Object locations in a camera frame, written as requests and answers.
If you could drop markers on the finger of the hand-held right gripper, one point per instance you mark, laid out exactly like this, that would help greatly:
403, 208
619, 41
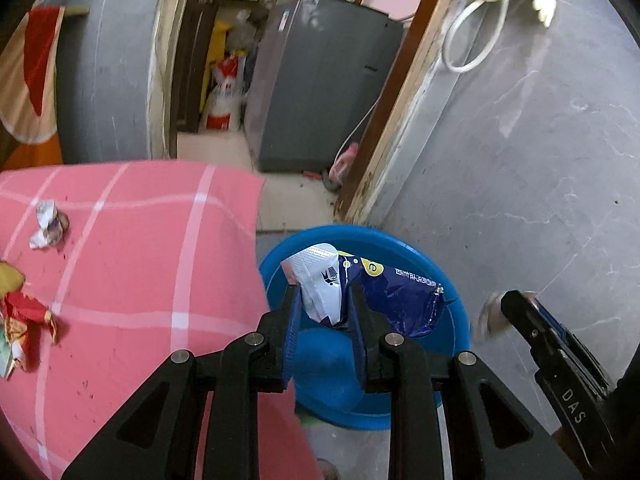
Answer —
555, 325
560, 385

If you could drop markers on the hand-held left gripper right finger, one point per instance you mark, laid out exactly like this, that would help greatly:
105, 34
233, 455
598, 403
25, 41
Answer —
356, 330

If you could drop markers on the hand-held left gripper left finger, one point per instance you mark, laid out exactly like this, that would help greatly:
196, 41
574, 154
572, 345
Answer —
295, 330

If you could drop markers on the blue plastic basin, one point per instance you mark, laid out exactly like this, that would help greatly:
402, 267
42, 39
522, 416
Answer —
325, 360

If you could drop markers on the blue and white snack packet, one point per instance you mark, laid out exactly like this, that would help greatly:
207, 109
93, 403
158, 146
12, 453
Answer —
400, 300

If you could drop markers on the red wrapper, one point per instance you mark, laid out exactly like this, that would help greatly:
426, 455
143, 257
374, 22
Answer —
27, 310

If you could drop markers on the white wrapper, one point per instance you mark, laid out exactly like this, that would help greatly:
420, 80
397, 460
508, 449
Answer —
46, 222

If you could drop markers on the patterned pale green wrapper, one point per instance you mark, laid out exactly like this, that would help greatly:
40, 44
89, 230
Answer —
10, 355

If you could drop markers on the yellow wrapper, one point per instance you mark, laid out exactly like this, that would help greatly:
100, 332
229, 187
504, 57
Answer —
9, 280

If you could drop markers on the pink checked tablecloth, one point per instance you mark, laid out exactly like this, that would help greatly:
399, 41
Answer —
140, 270

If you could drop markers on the pink slipper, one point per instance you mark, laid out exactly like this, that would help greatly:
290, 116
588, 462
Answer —
346, 160

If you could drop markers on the red and white bag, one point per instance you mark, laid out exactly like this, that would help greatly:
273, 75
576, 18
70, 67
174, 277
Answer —
222, 100

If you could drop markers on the grey washing machine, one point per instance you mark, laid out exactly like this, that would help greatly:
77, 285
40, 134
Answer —
320, 85

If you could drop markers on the brown wooden cabinet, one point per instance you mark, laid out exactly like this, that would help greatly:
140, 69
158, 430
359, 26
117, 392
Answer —
40, 152

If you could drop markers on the cream and red towel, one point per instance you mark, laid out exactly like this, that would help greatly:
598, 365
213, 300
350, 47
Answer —
25, 105

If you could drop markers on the wooden door frame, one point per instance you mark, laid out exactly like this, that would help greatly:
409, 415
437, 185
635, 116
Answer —
405, 110

